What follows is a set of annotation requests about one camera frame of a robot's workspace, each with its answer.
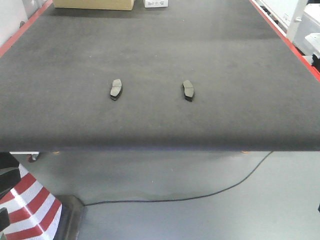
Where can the white machine beside conveyor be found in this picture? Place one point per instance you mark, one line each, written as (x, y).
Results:
(299, 21)

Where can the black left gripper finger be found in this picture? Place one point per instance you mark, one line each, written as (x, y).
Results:
(9, 178)
(4, 218)

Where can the white long carton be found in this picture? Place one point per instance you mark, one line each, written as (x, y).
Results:
(156, 3)

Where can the cardboard box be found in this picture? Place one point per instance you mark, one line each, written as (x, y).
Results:
(117, 5)

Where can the brake pad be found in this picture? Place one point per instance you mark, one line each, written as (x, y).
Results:
(188, 90)
(116, 89)

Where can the red white traffic cone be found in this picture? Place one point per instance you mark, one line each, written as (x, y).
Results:
(34, 212)

